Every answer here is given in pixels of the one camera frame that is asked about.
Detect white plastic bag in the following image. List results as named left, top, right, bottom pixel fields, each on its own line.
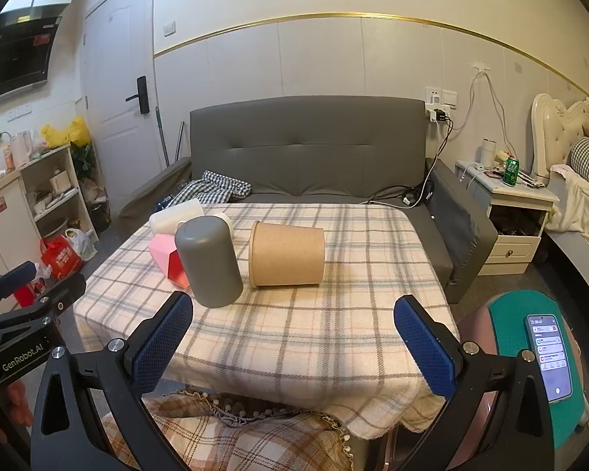
left=65, top=228, right=98, bottom=262

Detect white bed blanket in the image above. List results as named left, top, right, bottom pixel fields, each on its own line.
left=545, top=164, right=589, bottom=246

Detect yellow plastic bag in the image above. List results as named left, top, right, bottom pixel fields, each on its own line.
left=40, top=117, right=91, bottom=149

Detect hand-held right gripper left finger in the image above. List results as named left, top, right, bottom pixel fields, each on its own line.
left=29, top=290, right=194, bottom=471

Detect pale pink kettle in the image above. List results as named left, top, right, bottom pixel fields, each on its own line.
left=11, top=130, right=35, bottom=168

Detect teal round stool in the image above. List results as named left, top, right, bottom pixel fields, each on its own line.
left=459, top=299, right=589, bottom=471

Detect smartphone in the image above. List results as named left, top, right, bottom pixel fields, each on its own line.
left=523, top=314, right=573, bottom=403

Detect grey sofa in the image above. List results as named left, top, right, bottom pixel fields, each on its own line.
left=118, top=95, right=499, bottom=305

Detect wall socket with chargers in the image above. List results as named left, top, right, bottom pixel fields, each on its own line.
left=424, top=87, right=450, bottom=126

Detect black door lock handle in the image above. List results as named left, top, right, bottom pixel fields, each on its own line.
left=126, top=77, right=149, bottom=113

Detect green handled broom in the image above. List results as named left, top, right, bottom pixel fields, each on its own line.
left=154, top=107, right=170, bottom=168

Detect large white cup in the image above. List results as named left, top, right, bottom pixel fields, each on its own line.
left=149, top=198, right=205, bottom=236

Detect black cables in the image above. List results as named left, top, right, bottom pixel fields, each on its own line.
left=368, top=118, right=455, bottom=207

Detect white shelf unit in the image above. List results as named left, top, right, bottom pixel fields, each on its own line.
left=18, top=144, right=99, bottom=251

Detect plaid tablecloth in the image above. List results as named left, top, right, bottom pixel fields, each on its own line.
left=73, top=202, right=461, bottom=440

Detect brown paper cup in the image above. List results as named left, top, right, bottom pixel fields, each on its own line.
left=248, top=220, right=326, bottom=288

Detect white door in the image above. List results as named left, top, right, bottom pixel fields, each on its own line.
left=83, top=0, right=170, bottom=217

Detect red bag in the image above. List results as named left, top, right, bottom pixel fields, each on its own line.
left=40, top=235, right=84, bottom=280

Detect white nightstand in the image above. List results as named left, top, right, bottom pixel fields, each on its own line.
left=455, top=159, right=560, bottom=276

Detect black range hood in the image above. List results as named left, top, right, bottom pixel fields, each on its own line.
left=0, top=15, right=62, bottom=109

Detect green mat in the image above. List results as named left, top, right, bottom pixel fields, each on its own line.
left=488, top=290, right=589, bottom=449

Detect white bed headboard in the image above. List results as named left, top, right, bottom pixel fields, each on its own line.
left=530, top=93, right=589, bottom=182

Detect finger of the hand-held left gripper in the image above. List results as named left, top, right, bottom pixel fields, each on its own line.
left=0, top=261, right=38, bottom=321
left=0, top=273, right=87, bottom=330

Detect dark checked cloth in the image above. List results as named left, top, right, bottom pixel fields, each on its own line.
left=169, top=171, right=252, bottom=207

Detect pink cup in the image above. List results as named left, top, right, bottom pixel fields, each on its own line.
left=148, top=234, right=191, bottom=289

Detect white hanging cable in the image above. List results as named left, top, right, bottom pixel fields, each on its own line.
left=464, top=61, right=518, bottom=158

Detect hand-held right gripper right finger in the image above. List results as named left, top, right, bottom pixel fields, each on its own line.
left=393, top=295, right=555, bottom=471

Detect brown plaid fringed blanket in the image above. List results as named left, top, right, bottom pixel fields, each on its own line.
left=101, top=390, right=354, bottom=471

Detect grey plastic cup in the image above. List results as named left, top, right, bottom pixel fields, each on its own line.
left=174, top=216, right=245, bottom=309

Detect kitchen counter cabinet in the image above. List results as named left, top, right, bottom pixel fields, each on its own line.
left=0, top=172, right=42, bottom=305

